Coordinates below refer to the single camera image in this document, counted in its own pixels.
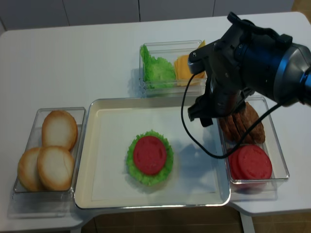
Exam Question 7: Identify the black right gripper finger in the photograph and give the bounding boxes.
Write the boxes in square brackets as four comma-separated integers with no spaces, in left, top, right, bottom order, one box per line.
[200,117,213,127]

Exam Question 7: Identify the yellow cheese slices stack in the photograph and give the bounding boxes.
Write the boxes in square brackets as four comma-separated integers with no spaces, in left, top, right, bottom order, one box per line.
[174,40,205,87]

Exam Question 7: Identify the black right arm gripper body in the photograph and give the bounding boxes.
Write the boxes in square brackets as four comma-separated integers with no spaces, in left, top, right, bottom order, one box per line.
[188,12,293,120]

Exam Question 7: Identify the brown meat patties stack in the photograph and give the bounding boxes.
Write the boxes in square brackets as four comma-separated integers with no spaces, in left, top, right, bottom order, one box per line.
[219,101,266,144]

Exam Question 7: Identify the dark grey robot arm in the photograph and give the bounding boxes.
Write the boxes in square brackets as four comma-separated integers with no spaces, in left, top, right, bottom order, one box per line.
[188,12,311,126]

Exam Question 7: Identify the cream serving tray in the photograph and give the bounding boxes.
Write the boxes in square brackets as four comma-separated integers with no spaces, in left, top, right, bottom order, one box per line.
[74,97,231,209]

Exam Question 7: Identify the right front bun half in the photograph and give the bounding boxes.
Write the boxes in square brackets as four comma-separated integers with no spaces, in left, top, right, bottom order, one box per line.
[37,146,74,191]

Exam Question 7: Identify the red tomato slices stack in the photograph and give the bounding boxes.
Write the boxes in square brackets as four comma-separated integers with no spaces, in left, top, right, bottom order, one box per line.
[228,145,273,180]

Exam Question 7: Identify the green lettuce in container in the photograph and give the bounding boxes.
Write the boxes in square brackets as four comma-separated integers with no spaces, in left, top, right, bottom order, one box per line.
[140,45,175,89]

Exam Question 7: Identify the bun half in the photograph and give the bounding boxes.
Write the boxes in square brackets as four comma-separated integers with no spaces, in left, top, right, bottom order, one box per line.
[37,146,74,191]
[17,147,45,192]
[41,110,78,151]

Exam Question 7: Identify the clear meat tomato container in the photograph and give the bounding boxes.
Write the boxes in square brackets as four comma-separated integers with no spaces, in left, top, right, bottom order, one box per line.
[217,96,290,201]

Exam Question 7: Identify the clear lettuce cheese container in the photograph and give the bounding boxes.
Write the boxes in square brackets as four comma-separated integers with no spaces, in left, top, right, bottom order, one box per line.
[139,40,198,97]

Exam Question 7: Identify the red tomato slice on tray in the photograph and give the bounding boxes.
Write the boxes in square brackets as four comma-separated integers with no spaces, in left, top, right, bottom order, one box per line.
[133,136,167,175]

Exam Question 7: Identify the clear plastic bun container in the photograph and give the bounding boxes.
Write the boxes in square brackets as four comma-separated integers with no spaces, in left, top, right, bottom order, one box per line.
[12,107,86,199]

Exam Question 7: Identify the green lettuce leaf on tray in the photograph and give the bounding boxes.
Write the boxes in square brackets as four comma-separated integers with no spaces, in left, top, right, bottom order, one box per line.
[125,130,174,186]

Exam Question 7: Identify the back bun half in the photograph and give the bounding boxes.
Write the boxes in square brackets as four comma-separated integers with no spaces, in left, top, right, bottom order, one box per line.
[41,110,78,151]

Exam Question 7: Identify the left front bun half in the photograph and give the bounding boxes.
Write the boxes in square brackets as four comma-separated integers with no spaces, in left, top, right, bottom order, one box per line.
[17,147,45,192]

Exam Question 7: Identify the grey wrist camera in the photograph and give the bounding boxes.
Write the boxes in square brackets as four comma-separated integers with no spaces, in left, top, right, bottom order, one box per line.
[188,41,217,75]

